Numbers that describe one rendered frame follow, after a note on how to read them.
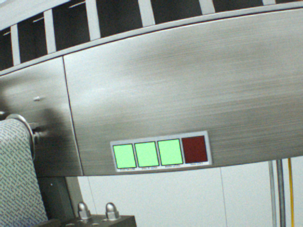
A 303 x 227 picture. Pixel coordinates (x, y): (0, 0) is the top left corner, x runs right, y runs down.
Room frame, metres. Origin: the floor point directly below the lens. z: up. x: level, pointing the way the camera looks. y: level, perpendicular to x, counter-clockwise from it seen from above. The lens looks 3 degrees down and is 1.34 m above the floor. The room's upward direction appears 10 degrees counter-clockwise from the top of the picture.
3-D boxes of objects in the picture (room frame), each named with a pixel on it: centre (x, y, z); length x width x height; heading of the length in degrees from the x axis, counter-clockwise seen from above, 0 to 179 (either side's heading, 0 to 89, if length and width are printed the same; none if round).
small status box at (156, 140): (1.25, 0.00, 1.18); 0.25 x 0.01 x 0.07; 55
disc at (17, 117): (1.42, 0.36, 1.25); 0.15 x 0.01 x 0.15; 55
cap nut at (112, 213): (1.35, 0.13, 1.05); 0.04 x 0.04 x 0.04
